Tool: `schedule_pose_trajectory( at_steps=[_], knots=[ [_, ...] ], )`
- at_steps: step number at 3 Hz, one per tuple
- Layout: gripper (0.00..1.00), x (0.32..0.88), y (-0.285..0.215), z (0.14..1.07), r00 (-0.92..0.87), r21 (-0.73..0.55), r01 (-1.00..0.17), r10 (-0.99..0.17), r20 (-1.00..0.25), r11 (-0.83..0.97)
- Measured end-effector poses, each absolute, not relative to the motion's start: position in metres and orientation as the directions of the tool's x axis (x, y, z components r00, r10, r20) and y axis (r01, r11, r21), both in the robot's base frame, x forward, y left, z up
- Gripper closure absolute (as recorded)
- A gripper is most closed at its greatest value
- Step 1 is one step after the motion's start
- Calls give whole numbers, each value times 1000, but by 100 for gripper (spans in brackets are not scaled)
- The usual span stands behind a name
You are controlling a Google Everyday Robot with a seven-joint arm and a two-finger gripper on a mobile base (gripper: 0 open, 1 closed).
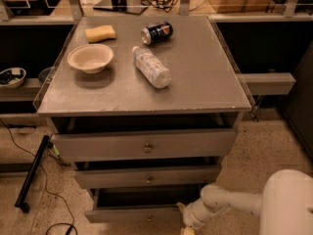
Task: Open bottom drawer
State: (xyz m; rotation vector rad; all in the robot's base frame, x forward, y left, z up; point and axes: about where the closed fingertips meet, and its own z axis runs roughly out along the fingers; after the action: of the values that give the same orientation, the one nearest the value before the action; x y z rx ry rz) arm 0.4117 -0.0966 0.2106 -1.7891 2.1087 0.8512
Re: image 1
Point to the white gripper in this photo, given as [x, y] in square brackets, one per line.
[190, 218]

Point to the grey drawer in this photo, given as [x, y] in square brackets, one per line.
[151, 203]
[114, 146]
[147, 176]

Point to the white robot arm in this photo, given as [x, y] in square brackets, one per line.
[285, 206]

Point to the grey drawer cabinet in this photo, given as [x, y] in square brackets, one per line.
[204, 91]

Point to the clear plastic water bottle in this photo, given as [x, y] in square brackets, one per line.
[151, 67]

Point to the grey metal side beam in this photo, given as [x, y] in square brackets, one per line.
[272, 83]

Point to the black bar on floor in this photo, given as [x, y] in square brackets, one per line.
[20, 201]

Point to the white paper bowl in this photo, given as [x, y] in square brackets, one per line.
[90, 58]

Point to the blue pepsi can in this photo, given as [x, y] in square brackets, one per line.
[155, 33]

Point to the yellow sponge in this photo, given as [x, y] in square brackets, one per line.
[100, 33]

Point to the bowl with dark items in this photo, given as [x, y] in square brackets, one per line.
[12, 77]

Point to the black monitor stand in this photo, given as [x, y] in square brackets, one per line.
[132, 7]

